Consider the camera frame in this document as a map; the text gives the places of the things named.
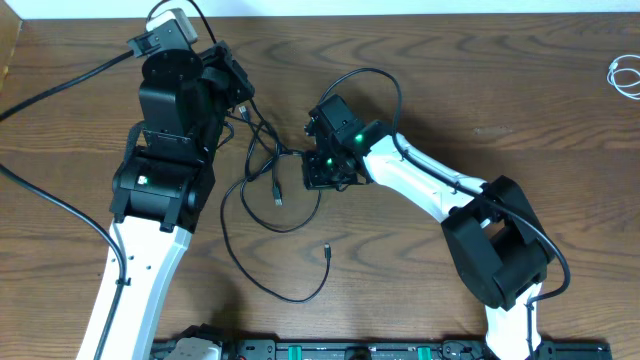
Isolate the white usb cable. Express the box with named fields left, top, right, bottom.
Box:
left=607, top=53, right=640, bottom=101

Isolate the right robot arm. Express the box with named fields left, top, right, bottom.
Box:
left=303, top=95, right=555, bottom=359

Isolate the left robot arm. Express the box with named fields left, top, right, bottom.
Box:
left=77, top=18, right=255, bottom=359

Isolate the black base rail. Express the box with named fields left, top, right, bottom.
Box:
left=149, top=338, right=614, bottom=360

